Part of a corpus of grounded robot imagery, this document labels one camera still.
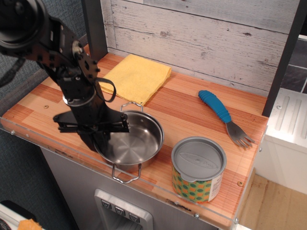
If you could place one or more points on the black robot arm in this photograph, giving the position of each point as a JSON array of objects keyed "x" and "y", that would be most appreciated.
[{"x": 28, "y": 32}]

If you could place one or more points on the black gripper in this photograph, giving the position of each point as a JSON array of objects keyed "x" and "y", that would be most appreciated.
[{"x": 89, "y": 113}]

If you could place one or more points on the clear acrylic edge guard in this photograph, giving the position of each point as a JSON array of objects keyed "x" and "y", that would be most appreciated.
[{"x": 144, "y": 183}]

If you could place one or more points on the small stainless steel pot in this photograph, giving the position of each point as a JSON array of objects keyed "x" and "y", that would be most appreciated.
[{"x": 133, "y": 150}]

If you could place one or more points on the blue handled metal fork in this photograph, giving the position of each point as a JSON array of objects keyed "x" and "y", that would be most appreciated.
[{"x": 236, "y": 134}]

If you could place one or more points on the white toy sink unit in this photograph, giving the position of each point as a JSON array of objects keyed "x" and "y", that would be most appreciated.
[{"x": 282, "y": 156}]

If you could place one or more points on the grey toy fridge cabinet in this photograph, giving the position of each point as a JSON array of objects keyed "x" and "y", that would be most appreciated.
[{"x": 98, "y": 202}]

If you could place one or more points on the yellow folded towel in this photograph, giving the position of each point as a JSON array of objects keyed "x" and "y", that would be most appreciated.
[{"x": 136, "y": 79}]

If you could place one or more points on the orange object at corner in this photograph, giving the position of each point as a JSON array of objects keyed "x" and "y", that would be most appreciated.
[{"x": 29, "y": 224}]

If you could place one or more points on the patterned can with grey lid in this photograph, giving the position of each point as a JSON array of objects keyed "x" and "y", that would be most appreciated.
[{"x": 198, "y": 165}]

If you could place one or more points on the dark right frame post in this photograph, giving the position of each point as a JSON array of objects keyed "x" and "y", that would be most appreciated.
[{"x": 286, "y": 56}]

